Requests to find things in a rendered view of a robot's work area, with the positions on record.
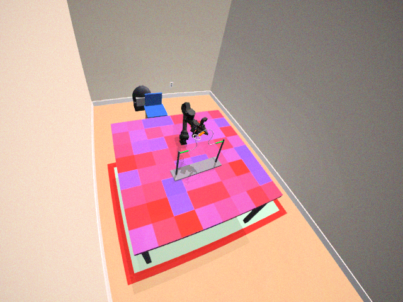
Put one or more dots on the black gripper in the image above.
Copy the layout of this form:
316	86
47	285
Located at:
201	126

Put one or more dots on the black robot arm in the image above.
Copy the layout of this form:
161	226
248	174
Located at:
188	117

